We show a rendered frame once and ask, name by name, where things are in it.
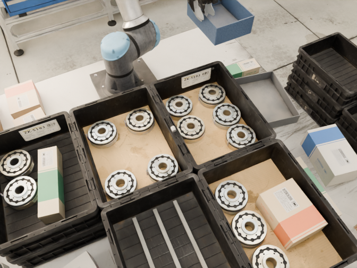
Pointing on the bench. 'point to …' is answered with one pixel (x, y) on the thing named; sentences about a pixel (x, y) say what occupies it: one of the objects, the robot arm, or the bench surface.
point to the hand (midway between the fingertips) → (201, 16)
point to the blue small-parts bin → (224, 21)
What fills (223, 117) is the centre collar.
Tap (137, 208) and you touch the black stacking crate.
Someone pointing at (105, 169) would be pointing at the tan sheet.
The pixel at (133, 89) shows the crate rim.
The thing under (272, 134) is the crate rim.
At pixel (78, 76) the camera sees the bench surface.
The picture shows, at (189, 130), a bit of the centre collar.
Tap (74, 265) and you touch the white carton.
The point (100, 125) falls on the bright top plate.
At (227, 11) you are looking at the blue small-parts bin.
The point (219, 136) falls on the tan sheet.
